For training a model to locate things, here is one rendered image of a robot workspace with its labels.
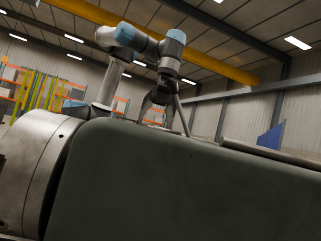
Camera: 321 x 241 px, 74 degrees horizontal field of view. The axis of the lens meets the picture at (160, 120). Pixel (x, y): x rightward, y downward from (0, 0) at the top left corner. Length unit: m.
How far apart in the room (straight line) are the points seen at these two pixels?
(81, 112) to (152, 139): 0.82
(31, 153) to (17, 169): 0.04
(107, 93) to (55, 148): 0.74
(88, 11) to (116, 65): 10.50
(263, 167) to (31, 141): 0.48
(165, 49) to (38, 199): 0.58
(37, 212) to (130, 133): 0.25
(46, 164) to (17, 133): 0.10
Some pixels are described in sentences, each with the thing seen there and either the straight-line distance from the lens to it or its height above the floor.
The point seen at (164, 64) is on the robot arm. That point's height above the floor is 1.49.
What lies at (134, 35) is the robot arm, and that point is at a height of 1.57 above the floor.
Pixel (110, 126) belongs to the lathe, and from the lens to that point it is 0.40.
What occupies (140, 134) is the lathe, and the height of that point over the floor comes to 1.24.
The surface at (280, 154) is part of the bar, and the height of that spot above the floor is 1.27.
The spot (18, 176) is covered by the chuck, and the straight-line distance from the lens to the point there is 0.52.
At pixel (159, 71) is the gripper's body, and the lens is 0.77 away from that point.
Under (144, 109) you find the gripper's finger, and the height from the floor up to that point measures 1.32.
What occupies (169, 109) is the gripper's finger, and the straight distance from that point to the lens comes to 0.74.
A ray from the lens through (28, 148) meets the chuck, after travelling 0.52.
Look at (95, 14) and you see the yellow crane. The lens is 11.65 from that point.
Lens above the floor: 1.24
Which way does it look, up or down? 5 degrees up
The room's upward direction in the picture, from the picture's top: 14 degrees clockwise
